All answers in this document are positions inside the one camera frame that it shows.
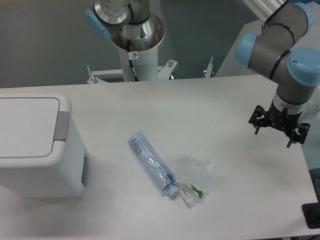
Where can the clear plastic wrapper green print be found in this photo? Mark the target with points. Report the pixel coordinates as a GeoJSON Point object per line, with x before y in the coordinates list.
{"type": "Point", "coordinates": [194, 178]}

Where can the clear crushed plastic bottle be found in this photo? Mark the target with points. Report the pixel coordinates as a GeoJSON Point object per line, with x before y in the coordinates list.
{"type": "Point", "coordinates": [154, 165]}

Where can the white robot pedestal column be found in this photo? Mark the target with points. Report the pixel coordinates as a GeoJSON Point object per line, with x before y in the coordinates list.
{"type": "Point", "coordinates": [138, 47]}

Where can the white metal base frame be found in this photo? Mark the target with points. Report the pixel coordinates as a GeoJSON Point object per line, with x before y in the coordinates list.
{"type": "Point", "coordinates": [164, 73]}

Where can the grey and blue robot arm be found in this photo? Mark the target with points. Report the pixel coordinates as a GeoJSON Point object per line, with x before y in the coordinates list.
{"type": "Point", "coordinates": [296, 73]}

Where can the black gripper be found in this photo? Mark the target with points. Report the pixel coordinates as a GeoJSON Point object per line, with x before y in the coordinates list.
{"type": "Point", "coordinates": [282, 121]}

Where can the white umbrella with text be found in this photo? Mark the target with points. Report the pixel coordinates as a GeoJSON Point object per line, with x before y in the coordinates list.
{"type": "Point", "coordinates": [238, 60]}

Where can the white push-lid trash can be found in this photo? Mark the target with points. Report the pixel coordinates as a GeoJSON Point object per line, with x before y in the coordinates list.
{"type": "Point", "coordinates": [42, 154]}

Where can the black device at table edge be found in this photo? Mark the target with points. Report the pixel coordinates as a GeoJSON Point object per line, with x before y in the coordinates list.
{"type": "Point", "coordinates": [311, 212]}

